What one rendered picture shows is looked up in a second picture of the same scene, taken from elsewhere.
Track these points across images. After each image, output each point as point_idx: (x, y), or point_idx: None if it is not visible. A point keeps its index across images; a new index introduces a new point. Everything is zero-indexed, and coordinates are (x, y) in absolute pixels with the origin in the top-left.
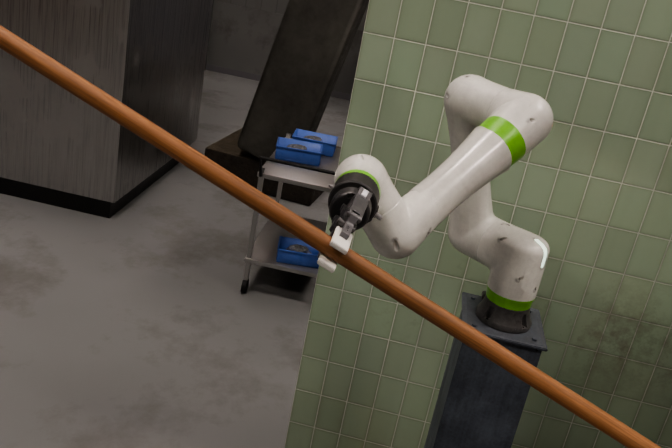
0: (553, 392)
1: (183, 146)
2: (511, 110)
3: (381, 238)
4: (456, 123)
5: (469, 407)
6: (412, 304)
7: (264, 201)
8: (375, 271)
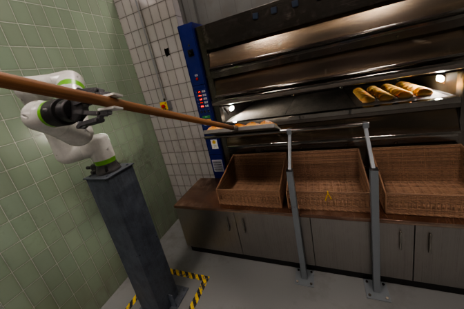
0: (194, 118)
1: None
2: (66, 75)
3: (79, 133)
4: (35, 100)
5: (127, 204)
6: (152, 110)
7: (61, 86)
8: (133, 103)
